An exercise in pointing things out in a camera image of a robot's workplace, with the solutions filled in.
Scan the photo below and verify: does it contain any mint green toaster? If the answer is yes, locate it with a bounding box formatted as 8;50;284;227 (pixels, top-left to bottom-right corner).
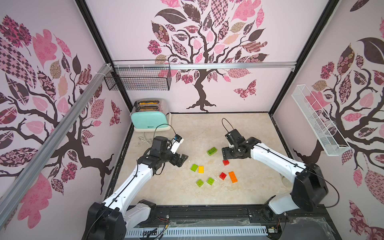
130;98;172;132

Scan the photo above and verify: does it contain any aluminium rail left wall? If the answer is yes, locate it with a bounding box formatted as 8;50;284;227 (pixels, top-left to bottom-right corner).
1;63;112;228

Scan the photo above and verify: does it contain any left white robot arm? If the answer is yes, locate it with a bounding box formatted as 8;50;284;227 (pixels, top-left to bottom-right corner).
82;135;188;240

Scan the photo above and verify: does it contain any long green lego brick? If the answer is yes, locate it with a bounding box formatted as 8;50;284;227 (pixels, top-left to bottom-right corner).
207;147;218;156

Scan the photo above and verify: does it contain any black wire basket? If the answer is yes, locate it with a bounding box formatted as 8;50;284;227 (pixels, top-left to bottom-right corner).
104;60;172;91

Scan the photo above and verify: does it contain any yellow lego brick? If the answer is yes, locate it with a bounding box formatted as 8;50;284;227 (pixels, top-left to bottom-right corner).
198;166;205;174

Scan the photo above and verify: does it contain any white slotted cable duct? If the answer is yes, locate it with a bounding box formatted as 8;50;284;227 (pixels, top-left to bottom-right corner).
125;226;269;239

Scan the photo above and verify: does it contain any small green lego brick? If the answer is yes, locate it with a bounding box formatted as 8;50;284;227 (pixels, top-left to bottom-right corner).
191;164;199;172

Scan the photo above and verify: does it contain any green lego brick lower right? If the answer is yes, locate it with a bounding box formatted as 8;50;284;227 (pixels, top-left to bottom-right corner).
207;177;215;186

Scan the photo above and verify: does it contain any orange lego brick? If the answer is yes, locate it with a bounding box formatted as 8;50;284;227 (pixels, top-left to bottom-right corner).
229;171;238;183

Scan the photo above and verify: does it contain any aluminium rail back wall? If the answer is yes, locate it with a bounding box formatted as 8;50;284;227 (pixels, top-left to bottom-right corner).
114;61;297;70

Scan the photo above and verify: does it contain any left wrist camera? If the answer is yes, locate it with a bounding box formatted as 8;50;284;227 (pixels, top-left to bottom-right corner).
171;134;184;154

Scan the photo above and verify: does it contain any red lego brick lower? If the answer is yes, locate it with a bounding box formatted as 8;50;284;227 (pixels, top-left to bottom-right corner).
220;173;227;180

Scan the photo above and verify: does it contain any aluminium rail wall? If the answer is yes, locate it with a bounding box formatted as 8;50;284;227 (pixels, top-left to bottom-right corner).
1;63;112;228
114;61;297;70

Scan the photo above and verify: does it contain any green lego brick lower left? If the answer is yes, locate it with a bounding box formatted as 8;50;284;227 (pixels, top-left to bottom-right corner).
196;179;204;188

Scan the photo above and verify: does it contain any white wire basket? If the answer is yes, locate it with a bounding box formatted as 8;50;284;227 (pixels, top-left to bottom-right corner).
292;85;352;156

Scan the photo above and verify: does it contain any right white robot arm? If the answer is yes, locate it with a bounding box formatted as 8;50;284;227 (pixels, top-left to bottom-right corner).
222;129;341;218

